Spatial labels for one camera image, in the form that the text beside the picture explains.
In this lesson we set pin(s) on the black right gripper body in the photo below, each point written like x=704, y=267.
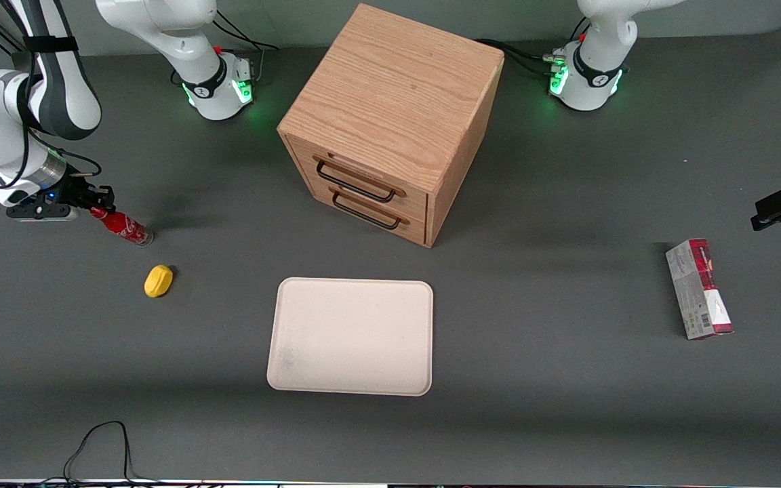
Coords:
x=80, y=196

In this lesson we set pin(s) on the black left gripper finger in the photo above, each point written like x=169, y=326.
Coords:
x=780, y=198
x=773, y=218

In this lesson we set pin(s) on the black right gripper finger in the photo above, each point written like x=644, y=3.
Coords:
x=100, y=206
x=104, y=192

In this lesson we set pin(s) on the red coke bottle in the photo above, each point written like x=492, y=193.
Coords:
x=127, y=229

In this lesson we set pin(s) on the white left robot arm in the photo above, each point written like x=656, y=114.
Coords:
x=601, y=54

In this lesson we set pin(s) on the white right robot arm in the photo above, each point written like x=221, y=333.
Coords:
x=180, y=41

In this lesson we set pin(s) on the beige plastic tray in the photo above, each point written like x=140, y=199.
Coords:
x=353, y=335

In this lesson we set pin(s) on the yellow toy lemon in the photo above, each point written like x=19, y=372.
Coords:
x=158, y=280

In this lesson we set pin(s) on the red and grey carton box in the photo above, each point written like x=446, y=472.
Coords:
x=699, y=288

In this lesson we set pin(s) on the wooden two-drawer cabinet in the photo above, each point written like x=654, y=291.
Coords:
x=390, y=95

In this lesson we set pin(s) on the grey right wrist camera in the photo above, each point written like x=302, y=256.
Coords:
x=38, y=211

